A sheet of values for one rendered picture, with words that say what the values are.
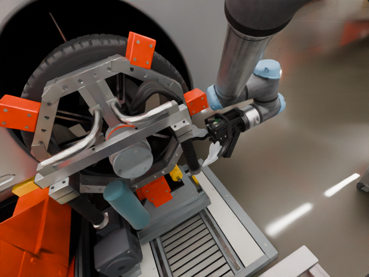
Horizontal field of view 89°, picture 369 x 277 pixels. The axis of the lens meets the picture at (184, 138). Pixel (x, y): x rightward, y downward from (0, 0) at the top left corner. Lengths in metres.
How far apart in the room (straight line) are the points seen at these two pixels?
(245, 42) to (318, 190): 1.32
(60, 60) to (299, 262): 0.80
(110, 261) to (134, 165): 0.55
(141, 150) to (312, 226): 1.11
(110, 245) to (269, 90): 0.94
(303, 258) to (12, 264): 0.76
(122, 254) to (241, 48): 0.95
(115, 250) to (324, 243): 1.09
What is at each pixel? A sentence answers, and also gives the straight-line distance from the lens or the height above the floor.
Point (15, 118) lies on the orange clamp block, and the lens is 0.71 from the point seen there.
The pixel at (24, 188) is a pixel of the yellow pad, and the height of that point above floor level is 0.72.
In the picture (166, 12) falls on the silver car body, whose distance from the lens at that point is 0.90.
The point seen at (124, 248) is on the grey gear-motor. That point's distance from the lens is 1.03.
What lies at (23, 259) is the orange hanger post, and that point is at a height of 0.74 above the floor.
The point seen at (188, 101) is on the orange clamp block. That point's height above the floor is 0.88.
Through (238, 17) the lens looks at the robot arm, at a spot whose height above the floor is 1.19.
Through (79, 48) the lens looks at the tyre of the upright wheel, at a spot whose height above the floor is 1.17.
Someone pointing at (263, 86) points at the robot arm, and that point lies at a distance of 0.60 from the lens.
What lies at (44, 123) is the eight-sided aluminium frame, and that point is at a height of 1.03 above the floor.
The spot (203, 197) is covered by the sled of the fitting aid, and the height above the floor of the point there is 0.15.
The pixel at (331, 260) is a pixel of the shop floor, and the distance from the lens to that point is 1.36.
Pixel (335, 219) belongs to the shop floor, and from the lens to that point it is 1.47.
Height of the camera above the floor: 1.25
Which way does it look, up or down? 39 degrees down
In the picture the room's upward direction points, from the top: 19 degrees counter-clockwise
